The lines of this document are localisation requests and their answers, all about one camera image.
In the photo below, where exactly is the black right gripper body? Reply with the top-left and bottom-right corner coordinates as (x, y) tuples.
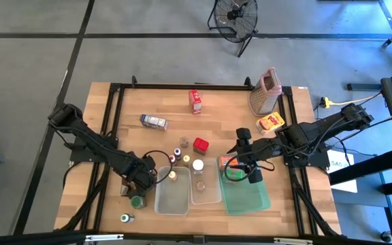
(235, 127), (280, 185)

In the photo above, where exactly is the green plastic bin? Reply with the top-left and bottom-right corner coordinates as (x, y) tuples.
(218, 154), (272, 216)

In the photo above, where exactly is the white paper sign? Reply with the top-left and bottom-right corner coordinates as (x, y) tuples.
(327, 152), (359, 194)

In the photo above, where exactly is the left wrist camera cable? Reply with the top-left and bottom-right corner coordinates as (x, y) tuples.
(143, 150), (174, 185)

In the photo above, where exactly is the green lid jar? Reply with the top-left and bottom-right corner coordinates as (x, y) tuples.
(129, 194), (148, 210)

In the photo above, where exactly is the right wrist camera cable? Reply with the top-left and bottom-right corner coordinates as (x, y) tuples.
(223, 153), (276, 184)

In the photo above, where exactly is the yellow cereal box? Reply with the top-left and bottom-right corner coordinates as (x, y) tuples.
(255, 111), (286, 136)

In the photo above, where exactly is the red cereal box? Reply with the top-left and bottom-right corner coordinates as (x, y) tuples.
(189, 89), (203, 115)

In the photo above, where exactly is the black floor fan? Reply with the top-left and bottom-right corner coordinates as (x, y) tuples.
(206, 0), (259, 59)

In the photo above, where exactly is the clear plastic container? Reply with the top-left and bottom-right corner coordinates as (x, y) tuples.
(189, 158), (223, 206)

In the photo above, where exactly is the pink metal box grater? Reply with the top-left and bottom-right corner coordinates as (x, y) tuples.
(248, 67), (283, 117)

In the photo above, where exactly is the yellow extension cord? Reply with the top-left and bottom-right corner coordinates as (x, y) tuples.
(320, 91), (383, 110)

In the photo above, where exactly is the white lid spice jar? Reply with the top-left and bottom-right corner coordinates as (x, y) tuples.
(192, 159), (205, 175)

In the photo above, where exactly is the clear left plastic bin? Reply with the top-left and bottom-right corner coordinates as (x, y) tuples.
(154, 165), (191, 216)

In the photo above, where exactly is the black gantry beam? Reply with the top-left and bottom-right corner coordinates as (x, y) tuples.
(0, 229), (392, 245)

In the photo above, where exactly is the green cereal box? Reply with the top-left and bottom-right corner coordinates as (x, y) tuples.
(225, 165), (248, 182)

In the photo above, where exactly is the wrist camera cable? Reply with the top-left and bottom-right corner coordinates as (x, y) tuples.
(143, 150), (174, 185)
(223, 153), (276, 184)

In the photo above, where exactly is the grey floor bar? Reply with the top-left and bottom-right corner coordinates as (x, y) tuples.
(346, 82), (383, 92)

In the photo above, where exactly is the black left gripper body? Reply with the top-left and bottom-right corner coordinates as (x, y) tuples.
(126, 157), (159, 197)

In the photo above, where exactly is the black metal table frame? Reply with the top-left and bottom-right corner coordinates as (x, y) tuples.
(54, 75), (342, 239)

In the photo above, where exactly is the silver beam bracket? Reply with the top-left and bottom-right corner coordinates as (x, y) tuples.
(84, 233), (125, 243)
(273, 237), (314, 245)

